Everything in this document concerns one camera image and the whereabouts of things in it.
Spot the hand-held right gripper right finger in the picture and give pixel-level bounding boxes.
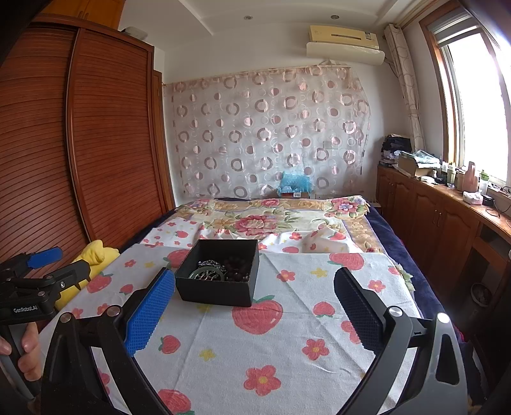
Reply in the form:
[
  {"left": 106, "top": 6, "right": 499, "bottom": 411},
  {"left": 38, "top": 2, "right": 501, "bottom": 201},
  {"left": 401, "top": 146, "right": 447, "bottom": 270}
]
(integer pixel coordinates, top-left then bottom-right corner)
[{"left": 333, "top": 267, "right": 468, "bottom": 415}]

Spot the long wooden cabinet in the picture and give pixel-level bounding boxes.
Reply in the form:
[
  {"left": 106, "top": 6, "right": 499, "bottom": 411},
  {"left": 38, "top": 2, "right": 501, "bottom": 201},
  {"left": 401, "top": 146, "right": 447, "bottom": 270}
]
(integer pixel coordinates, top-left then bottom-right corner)
[{"left": 375, "top": 163, "right": 511, "bottom": 332}]

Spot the crumpled white print sheet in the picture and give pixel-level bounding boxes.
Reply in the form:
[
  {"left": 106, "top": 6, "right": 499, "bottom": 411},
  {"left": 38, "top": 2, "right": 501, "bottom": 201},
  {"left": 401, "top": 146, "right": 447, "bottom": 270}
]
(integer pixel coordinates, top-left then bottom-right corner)
[{"left": 141, "top": 219, "right": 352, "bottom": 256}]

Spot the person's left hand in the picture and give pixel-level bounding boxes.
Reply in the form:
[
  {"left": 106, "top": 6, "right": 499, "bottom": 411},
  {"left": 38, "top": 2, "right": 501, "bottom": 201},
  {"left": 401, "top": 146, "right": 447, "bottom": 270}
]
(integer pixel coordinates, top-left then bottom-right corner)
[{"left": 0, "top": 321, "right": 41, "bottom": 382}]

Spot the strawberry print sheet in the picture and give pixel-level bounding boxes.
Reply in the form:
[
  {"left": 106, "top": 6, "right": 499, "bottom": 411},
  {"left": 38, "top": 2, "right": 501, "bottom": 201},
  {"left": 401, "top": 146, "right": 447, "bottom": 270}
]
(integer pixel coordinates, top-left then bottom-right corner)
[{"left": 36, "top": 243, "right": 424, "bottom": 415}]

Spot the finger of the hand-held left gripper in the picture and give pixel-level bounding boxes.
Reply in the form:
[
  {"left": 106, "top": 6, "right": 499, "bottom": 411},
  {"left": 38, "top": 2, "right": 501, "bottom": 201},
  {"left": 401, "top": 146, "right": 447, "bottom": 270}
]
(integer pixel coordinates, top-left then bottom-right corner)
[
  {"left": 0, "top": 259, "right": 94, "bottom": 297},
  {"left": 0, "top": 246, "right": 64, "bottom": 280}
]

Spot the dark wooden bead bracelet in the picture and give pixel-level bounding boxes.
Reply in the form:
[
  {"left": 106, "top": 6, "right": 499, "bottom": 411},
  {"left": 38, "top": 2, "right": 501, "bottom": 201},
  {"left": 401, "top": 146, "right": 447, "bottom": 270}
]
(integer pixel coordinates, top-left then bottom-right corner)
[{"left": 223, "top": 257, "right": 253, "bottom": 282}]

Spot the blue plastic bag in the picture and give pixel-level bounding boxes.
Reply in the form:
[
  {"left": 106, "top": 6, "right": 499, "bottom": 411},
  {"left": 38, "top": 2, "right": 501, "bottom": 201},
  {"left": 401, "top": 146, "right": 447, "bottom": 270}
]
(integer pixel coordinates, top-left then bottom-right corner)
[{"left": 279, "top": 171, "right": 311, "bottom": 194}]

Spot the wooden frame window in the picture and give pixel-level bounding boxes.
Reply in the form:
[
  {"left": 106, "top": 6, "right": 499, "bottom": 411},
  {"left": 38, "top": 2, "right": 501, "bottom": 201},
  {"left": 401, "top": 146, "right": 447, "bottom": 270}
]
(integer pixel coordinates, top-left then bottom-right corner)
[{"left": 419, "top": 0, "right": 511, "bottom": 188}]

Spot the pile of dark clothes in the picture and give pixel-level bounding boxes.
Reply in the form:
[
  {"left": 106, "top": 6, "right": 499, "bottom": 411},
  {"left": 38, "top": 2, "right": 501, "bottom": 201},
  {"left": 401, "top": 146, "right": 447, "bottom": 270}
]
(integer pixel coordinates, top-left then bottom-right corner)
[{"left": 380, "top": 136, "right": 412, "bottom": 166}]

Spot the round dark bowl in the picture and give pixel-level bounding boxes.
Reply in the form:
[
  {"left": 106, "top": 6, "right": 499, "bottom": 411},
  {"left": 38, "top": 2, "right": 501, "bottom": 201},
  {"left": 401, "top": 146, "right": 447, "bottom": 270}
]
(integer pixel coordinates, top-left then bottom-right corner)
[{"left": 470, "top": 283, "right": 492, "bottom": 306}]

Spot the wooden overhead cabinet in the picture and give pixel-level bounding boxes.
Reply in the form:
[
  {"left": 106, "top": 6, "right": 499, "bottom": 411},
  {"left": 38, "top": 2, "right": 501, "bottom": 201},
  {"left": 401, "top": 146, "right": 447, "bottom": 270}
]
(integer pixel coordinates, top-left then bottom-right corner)
[{"left": 38, "top": 0, "right": 122, "bottom": 29}]

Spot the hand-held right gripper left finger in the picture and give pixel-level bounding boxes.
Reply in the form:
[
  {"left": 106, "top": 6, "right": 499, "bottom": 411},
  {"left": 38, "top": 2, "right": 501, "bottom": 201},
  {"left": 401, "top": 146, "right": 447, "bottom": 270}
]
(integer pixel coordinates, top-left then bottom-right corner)
[{"left": 40, "top": 267, "right": 176, "bottom": 415}]

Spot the yellow plush pillow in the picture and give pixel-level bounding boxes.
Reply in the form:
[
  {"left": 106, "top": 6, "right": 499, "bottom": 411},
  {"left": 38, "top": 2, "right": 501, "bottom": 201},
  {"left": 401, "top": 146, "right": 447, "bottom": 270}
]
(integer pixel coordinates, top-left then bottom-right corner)
[{"left": 54, "top": 239, "right": 120, "bottom": 312}]

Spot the open cardboard box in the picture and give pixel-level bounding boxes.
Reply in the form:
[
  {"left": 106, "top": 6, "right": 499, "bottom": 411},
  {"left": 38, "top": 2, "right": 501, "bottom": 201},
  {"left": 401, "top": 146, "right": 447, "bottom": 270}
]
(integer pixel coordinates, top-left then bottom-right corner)
[{"left": 395, "top": 152, "right": 440, "bottom": 178}]

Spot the wooden slatted wardrobe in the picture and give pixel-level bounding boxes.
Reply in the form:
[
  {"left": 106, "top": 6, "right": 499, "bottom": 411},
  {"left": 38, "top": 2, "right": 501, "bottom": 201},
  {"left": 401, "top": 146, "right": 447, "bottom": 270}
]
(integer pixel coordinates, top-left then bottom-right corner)
[{"left": 0, "top": 14, "right": 176, "bottom": 280}]

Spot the circle pattern sheer curtain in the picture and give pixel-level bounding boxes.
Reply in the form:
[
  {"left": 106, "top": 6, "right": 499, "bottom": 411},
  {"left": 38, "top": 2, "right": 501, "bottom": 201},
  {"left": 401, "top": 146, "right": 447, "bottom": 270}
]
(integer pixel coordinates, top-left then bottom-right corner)
[{"left": 170, "top": 62, "right": 372, "bottom": 200}]

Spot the beige window curtain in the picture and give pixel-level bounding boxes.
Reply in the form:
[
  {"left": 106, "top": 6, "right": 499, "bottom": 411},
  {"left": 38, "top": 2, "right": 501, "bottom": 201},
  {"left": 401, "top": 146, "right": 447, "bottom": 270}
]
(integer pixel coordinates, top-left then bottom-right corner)
[{"left": 384, "top": 24, "right": 424, "bottom": 152}]

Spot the floral blanket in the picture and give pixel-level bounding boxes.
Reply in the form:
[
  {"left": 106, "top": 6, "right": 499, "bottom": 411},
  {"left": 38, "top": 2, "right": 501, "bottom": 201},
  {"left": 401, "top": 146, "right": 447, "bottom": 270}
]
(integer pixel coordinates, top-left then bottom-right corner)
[{"left": 176, "top": 195, "right": 384, "bottom": 254}]

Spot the window roller blind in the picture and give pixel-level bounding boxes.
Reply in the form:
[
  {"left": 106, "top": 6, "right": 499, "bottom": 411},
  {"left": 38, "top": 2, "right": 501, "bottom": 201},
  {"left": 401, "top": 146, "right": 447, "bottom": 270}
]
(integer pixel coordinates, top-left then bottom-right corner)
[{"left": 433, "top": 14, "right": 493, "bottom": 48}]

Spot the black jewelry box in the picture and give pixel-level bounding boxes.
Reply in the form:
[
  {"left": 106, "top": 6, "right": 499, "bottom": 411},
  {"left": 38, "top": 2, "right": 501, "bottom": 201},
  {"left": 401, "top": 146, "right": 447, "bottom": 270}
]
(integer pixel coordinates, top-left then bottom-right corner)
[{"left": 174, "top": 238, "right": 260, "bottom": 307}]

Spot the white air conditioner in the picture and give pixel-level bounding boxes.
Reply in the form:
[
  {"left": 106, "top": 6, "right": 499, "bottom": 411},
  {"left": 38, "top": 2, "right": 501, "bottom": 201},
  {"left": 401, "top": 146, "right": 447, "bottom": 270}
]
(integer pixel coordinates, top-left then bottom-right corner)
[{"left": 305, "top": 25, "right": 386, "bottom": 65}]

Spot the navy blue bedspread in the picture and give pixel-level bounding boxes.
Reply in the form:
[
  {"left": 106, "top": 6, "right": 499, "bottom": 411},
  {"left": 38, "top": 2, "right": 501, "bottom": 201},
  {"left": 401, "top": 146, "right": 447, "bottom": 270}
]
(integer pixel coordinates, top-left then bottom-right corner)
[{"left": 365, "top": 207, "right": 460, "bottom": 320}]

